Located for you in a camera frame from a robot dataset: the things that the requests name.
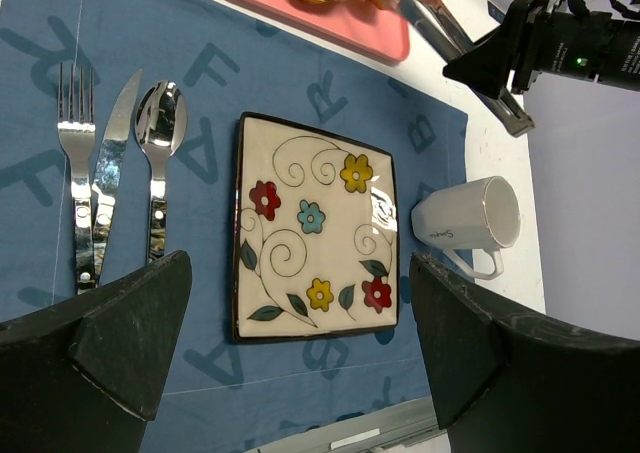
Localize pink plastic tray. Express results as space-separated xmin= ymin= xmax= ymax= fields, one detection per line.
xmin=233 ymin=0 xmax=410 ymax=64

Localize metal kitchen tongs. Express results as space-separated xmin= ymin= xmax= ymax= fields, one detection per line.
xmin=398 ymin=0 xmax=535 ymax=137

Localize white ceramic mug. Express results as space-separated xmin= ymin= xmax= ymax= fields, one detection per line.
xmin=411 ymin=176 xmax=521 ymax=281

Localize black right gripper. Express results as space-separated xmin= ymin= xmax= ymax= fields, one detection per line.
xmin=443 ymin=0 xmax=613 ymax=99

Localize blue letter-print placemat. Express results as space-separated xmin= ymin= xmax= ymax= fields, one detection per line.
xmin=1 ymin=0 xmax=468 ymax=452

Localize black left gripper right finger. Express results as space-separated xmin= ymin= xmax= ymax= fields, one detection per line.
xmin=409 ymin=254 xmax=639 ymax=452

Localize square floral ceramic plate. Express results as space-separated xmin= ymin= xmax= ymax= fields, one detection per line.
xmin=231 ymin=112 xmax=400 ymax=342

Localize silver spoon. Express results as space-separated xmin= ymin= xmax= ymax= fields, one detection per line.
xmin=135 ymin=80 xmax=188 ymax=263

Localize silver fork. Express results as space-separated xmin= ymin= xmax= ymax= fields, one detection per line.
xmin=57 ymin=63 xmax=96 ymax=294

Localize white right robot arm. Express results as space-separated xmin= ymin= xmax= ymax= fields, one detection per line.
xmin=443 ymin=0 xmax=639 ymax=99

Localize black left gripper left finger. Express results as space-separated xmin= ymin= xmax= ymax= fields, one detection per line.
xmin=1 ymin=251 xmax=192 ymax=452

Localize silver table knife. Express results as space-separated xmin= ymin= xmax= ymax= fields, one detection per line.
xmin=91 ymin=69 xmax=143 ymax=284

